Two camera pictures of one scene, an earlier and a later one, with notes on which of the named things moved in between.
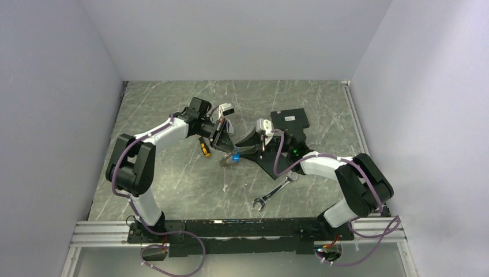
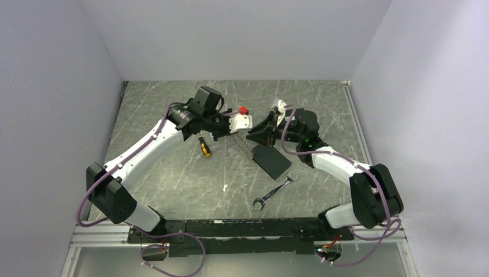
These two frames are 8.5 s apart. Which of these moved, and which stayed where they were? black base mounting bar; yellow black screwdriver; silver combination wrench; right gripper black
Moved: right gripper black
Stayed: silver combination wrench; yellow black screwdriver; black base mounting bar
